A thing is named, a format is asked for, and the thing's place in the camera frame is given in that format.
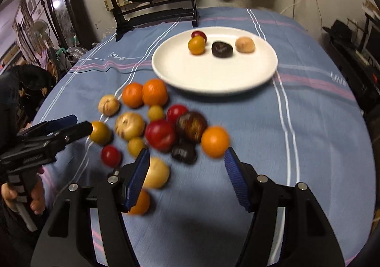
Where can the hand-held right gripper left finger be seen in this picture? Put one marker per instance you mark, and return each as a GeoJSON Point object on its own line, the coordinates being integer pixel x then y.
{"type": "Point", "coordinates": [139, 176]}

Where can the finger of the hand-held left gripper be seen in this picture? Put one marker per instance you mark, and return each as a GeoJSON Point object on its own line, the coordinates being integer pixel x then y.
{"type": "Point", "coordinates": [66, 121]}
{"type": "Point", "coordinates": [80, 131]}

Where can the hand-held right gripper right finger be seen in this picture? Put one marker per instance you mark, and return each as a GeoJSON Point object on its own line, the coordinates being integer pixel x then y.
{"type": "Point", "coordinates": [237, 181]}

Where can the tan loquat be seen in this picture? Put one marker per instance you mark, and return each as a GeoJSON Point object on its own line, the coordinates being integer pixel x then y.
{"type": "Point", "coordinates": [129, 126]}
{"type": "Point", "coordinates": [158, 173]}
{"type": "Point", "coordinates": [245, 45]}
{"type": "Point", "coordinates": [108, 105]}

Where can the yellow plum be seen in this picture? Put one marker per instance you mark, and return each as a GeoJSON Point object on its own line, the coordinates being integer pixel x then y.
{"type": "Point", "coordinates": [101, 133]}
{"type": "Point", "coordinates": [196, 46]}
{"type": "Point", "coordinates": [156, 113]}
{"type": "Point", "coordinates": [135, 146]}

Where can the small orange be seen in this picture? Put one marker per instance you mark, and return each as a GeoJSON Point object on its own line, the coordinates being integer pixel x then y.
{"type": "Point", "coordinates": [141, 204]}
{"type": "Point", "coordinates": [155, 92]}
{"type": "Point", "coordinates": [132, 95]}
{"type": "Point", "coordinates": [215, 142]}

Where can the red plum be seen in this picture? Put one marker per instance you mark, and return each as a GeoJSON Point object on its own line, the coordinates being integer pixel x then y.
{"type": "Point", "coordinates": [160, 135]}
{"type": "Point", "coordinates": [111, 156]}
{"type": "Point", "coordinates": [176, 112]}

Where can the dark purple mangosteen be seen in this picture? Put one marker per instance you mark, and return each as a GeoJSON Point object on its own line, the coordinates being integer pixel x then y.
{"type": "Point", "coordinates": [184, 153]}
{"type": "Point", "coordinates": [192, 125]}
{"type": "Point", "coordinates": [222, 49]}

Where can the white round plate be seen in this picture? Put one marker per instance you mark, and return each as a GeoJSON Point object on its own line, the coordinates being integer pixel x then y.
{"type": "Point", "coordinates": [207, 74]}

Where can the person's left hand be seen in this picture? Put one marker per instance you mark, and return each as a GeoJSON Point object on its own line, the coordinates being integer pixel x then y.
{"type": "Point", "coordinates": [37, 199]}

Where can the dark jacket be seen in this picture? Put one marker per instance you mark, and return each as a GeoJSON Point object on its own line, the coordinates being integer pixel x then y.
{"type": "Point", "coordinates": [29, 86]}

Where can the clear plastic bag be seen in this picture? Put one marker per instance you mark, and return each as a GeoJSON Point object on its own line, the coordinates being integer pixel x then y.
{"type": "Point", "coordinates": [74, 53]}

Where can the blue striped tablecloth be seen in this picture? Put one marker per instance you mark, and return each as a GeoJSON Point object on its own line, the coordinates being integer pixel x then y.
{"type": "Point", "coordinates": [297, 136]}

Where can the standing fan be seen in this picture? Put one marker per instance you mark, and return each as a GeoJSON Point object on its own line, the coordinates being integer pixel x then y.
{"type": "Point", "coordinates": [39, 30]}

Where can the dark red apple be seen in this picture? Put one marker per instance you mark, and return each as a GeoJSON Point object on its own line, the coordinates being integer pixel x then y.
{"type": "Point", "coordinates": [199, 34]}

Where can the black media stand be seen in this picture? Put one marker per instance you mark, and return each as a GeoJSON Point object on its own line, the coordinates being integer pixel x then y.
{"type": "Point", "coordinates": [353, 62]}

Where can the black hat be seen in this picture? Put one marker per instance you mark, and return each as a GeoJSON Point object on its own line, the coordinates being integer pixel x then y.
{"type": "Point", "coordinates": [340, 29]}

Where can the black computer monitor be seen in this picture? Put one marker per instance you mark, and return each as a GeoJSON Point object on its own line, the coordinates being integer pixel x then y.
{"type": "Point", "coordinates": [373, 38]}

